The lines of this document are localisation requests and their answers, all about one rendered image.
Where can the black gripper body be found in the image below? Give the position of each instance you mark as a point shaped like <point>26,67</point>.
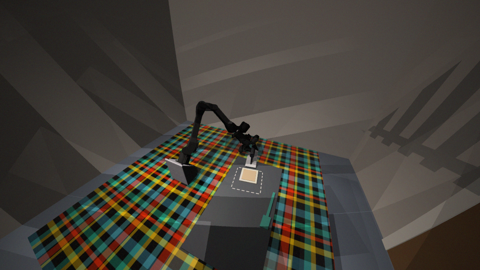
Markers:
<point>245,141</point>

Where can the beige square tile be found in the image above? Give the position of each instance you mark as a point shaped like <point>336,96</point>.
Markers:
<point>248,175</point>

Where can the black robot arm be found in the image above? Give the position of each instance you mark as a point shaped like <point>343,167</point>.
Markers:
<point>192,144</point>

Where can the teal flat trowel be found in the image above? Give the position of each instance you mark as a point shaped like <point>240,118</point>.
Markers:
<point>266,219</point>

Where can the grey mat with plaid border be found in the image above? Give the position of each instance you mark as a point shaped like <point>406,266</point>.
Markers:
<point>228,235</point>

